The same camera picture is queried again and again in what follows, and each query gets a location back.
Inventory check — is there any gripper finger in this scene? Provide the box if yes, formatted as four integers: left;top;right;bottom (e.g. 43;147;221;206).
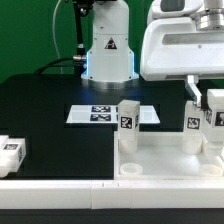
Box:
185;75;202;108

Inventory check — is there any white marker sheet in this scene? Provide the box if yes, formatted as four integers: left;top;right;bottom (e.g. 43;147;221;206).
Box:
66;105;160;124

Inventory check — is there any black cable on table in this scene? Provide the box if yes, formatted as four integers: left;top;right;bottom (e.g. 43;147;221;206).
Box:
34;57;83;76

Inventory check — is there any white front obstacle rail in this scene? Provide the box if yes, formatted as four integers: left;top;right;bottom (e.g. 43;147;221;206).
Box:
0;180;224;209

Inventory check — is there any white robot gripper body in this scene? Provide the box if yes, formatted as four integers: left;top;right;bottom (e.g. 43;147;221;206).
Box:
140;17;224;81

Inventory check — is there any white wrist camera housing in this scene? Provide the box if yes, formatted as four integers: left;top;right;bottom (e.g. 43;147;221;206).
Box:
147;0;203;21

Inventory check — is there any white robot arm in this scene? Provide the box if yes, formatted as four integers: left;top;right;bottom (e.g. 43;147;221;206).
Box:
82;0;224;107

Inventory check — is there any black camera pole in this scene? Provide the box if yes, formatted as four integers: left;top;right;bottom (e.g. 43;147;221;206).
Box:
72;0;94;73

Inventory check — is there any white thin cable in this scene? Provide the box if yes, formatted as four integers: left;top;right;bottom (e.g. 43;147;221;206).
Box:
52;0;65;76

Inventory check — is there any white square table top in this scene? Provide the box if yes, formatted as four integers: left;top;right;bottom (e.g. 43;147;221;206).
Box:
114;132;224;180

